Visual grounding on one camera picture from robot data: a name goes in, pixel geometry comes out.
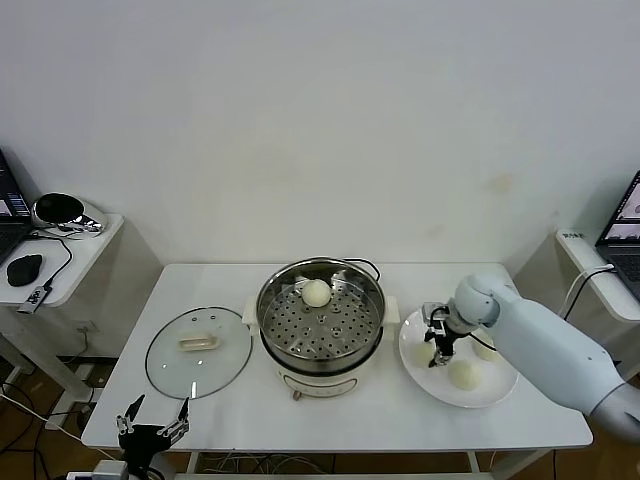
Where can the white side table with label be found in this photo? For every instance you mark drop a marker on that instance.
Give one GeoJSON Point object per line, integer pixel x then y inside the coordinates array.
{"type": "Point", "coordinates": [580, 255]}

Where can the grey usb dongle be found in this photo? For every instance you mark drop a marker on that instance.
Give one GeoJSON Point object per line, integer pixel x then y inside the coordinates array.
{"type": "Point", "coordinates": [34, 299]}

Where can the black laptop with pink screen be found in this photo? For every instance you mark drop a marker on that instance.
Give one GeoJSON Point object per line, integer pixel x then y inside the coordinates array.
{"type": "Point", "coordinates": [622, 255]}

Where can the white steamed baozi bun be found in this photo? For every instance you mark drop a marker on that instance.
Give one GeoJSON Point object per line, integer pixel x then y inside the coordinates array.
{"type": "Point", "coordinates": [465, 376]}
{"type": "Point", "coordinates": [316, 294]}
{"type": "Point", "coordinates": [421, 357]}
{"type": "Point", "coordinates": [486, 353]}

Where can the white electric cooker pot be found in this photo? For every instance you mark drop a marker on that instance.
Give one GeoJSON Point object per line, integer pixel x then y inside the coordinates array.
{"type": "Point", "coordinates": [320, 387]}

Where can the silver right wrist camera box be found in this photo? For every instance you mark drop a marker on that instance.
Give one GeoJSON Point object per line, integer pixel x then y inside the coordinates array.
{"type": "Point", "coordinates": [434, 316]}

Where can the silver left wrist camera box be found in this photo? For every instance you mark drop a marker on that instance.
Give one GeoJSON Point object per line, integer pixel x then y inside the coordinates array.
{"type": "Point", "coordinates": [112, 471]}

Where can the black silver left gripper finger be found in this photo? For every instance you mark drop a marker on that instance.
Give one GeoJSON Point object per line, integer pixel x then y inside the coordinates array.
{"type": "Point", "coordinates": [134, 406]}
{"type": "Point", "coordinates": [183, 410]}

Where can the white wall socket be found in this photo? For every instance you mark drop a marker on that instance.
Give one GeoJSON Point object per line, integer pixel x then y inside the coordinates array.
{"type": "Point", "coordinates": [85, 328]}

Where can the chrome and black headset device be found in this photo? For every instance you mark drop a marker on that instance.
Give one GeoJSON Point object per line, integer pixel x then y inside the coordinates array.
{"type": "Point", "coordinates": [55, 207]}

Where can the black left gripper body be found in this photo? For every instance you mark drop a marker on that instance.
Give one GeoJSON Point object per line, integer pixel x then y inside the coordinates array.
{"type": "Point", "coordinates": [142, 442]}

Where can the white side table with mouse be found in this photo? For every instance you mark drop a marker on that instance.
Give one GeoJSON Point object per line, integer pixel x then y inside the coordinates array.
{"type": "Point", "coordinates": [95, 250]}

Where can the round white plate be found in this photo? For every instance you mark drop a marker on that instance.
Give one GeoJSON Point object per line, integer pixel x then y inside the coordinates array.
{"type": "Point", "coordinates": [430, 390]}

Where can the black computer mouse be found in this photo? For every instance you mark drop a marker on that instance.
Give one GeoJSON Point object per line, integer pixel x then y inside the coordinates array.
{"type": "Point", "coordinates": [24, 270]}

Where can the stainless steel steamer basket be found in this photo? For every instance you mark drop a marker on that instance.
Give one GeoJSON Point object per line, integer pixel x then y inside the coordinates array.
{"type": "Point", "coordinates": [355, 345]}

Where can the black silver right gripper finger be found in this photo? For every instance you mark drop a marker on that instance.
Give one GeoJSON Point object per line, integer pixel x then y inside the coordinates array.
{"type": "Point", "coordinates": [436, 360]}
{"type": "Point", "coordinates": [429, 336]}

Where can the black laptop with dark screen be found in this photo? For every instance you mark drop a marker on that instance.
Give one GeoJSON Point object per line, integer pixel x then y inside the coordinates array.
{"type": "Point", "coordinates": [10, 235]}

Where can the round glass pot lid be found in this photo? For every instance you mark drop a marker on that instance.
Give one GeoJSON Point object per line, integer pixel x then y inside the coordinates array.
{"type": "Point", "coordinates": [210, 360]}

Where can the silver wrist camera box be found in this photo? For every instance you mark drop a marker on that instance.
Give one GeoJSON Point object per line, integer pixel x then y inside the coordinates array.
{"type": "Point", "coordinates": [434, 316]}
{"type": "Point", "coordinates": [112, 471]}

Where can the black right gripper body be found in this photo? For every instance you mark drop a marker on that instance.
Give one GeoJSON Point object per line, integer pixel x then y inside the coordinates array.
{"type": "Point", "coordinates": [445, 340]}

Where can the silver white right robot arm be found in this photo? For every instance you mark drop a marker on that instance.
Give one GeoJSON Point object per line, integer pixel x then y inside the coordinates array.
{"type": "Point", "coordinates": [540, 345]}

